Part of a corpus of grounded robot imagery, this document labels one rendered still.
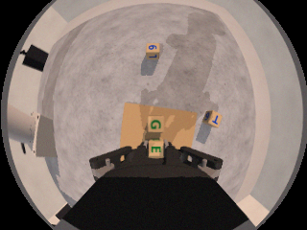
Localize tan flat mat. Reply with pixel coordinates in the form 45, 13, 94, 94
120, 103, 197, 150

